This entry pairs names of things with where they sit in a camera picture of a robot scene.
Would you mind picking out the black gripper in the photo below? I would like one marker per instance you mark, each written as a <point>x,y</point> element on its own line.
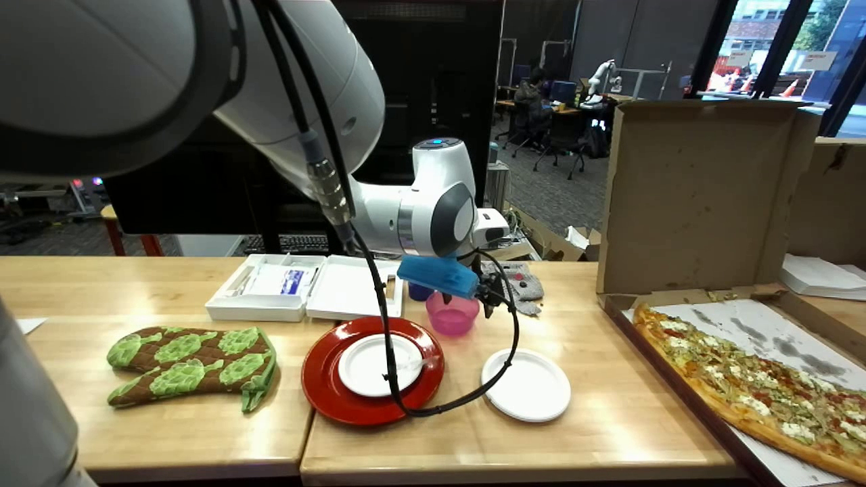
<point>491,285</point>

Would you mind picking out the pink translucent bowl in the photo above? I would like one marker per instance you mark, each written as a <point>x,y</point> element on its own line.
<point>450,317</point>

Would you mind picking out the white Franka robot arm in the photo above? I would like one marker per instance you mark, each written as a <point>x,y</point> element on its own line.
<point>119,72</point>

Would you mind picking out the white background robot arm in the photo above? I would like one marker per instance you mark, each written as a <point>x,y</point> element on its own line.
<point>600,79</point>

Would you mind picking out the red plate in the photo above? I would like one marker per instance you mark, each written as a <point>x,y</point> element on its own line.
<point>320,383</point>

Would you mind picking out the grey cloth glove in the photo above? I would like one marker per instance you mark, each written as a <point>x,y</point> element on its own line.
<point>531,285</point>

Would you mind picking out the grey metal cylinder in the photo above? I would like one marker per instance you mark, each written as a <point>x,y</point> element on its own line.
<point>497,186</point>

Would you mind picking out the white flat box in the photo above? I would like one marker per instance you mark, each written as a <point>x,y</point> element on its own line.
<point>349,289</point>

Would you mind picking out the open cardboard pizza box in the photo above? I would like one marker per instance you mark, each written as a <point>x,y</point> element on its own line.
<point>695,198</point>

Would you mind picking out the large black panel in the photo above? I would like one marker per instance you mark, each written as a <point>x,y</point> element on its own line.
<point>434,82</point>

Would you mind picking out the white tray with packet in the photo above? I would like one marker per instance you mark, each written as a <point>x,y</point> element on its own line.
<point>262,289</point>

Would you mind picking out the rectangular pizza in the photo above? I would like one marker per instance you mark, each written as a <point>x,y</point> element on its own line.
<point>767,387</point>

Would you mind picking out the brown green oven mitt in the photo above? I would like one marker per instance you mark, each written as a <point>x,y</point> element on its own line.
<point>179,369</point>

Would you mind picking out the stack of white papers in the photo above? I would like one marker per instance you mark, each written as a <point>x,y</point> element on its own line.
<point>828,274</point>

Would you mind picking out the brown cardboard box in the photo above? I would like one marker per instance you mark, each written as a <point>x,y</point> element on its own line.
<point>841,198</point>

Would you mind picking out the red wooden stool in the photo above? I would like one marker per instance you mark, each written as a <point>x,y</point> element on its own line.
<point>116,231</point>

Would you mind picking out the white paper sheet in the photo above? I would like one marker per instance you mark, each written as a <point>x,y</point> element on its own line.
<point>29,325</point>

